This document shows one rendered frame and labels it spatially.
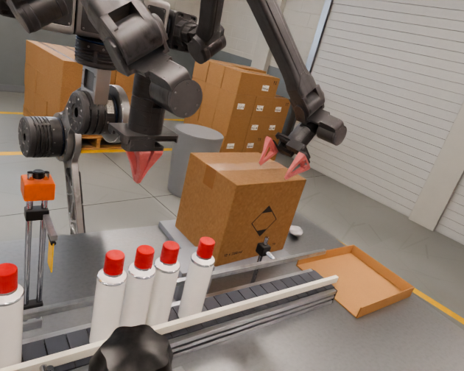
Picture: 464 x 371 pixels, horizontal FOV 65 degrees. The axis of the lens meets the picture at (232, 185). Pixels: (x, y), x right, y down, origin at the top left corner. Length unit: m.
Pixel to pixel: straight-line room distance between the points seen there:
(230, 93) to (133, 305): 3.78
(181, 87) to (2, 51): 5.71
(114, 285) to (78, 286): 0.33
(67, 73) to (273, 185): 3.19
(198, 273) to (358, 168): 4.51
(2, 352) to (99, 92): 0.81
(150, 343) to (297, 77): 0.74
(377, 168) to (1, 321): 4.72
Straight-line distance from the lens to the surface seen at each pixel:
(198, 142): 3.23
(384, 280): 1.43
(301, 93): 0.98
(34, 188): 0.66
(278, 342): 0.98
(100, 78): 1.27
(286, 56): 0.96
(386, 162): 5.01
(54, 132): 1.75
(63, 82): 4.05
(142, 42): 0.58
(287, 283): 1.09
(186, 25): 1.30
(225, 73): 4.48
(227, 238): 1.07
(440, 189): 4.76
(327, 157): 5.40
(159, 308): 0.79
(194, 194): 1.15
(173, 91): 0.53
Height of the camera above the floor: 1.48
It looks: 21 degrees down
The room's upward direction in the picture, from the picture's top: 15 degrees clockwise
